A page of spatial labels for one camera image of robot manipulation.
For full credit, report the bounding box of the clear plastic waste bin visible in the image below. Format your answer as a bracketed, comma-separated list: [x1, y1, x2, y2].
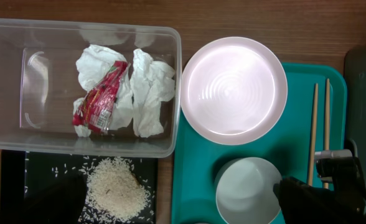
[0, 19, 182, 158]

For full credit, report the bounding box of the black rectangular tray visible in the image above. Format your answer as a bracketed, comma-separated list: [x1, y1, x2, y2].
[0, 151, 158, 223]

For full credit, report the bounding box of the wooden chopstick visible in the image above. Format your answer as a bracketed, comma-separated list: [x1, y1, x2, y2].
[307, 83, 319, 186]
[323, 78, 331, 190]

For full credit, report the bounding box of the grey bowl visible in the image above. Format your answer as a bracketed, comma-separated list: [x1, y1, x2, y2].
[214, 157, 282, 224]

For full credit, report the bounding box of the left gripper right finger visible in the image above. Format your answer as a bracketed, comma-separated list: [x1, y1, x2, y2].
[273, 177, 366, 224]

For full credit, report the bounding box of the uncooked rice pile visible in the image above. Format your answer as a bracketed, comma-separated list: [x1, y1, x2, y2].
[50, 155, 156, 224]

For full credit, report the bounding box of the white napkin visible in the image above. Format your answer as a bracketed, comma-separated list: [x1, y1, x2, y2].
[73, 45, 176, 138]

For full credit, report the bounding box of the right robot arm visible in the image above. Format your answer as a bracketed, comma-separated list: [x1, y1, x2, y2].
[314, 149, 366, 213]

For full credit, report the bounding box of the large white plate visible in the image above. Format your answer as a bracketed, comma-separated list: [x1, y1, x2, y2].
[181, 37, 288, 146]

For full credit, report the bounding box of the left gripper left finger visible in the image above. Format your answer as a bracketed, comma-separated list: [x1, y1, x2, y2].
[0, 175, 87, 224]

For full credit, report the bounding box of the teal serving tray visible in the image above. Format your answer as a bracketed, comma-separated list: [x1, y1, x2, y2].
[171, 63, 347, 223]

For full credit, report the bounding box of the red snack wrapper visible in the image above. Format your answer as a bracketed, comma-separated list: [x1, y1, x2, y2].
[72, 61, 130, 134]

